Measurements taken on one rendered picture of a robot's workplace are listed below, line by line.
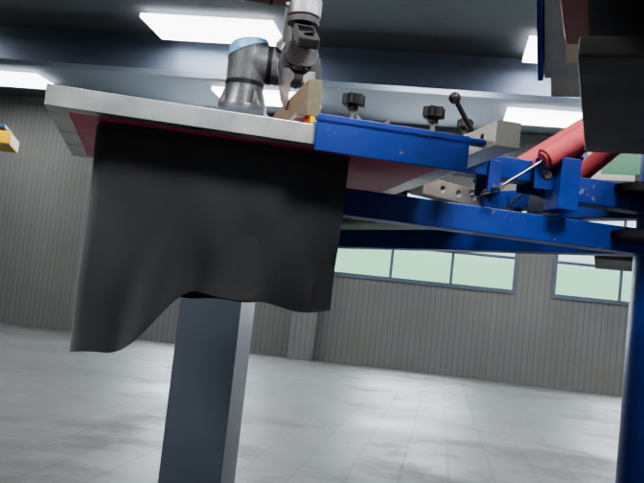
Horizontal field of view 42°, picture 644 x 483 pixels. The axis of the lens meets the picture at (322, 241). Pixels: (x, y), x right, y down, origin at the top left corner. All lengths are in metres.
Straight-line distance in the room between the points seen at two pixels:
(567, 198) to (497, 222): 0.16
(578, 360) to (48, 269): 7.00
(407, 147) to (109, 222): 0.57
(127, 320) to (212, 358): 0.84
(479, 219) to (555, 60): 0.49
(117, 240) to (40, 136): 10.76
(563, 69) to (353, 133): 0.39
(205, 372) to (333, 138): 1.05
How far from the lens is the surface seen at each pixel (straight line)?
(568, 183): 1.99
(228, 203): 1.62
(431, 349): 10.81
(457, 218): 1.92
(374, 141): 1.60
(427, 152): 1.63
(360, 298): 10.85
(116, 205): 1.61
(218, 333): 2.43
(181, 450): 2.48
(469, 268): 10.81
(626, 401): 2.16
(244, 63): 2.56
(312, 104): 1.71
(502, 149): 1.66
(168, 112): 1.56
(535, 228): 2.00
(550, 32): 1.55
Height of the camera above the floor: 0.65
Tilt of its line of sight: 5 degrees up
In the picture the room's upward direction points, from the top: 6 degrees clockwise
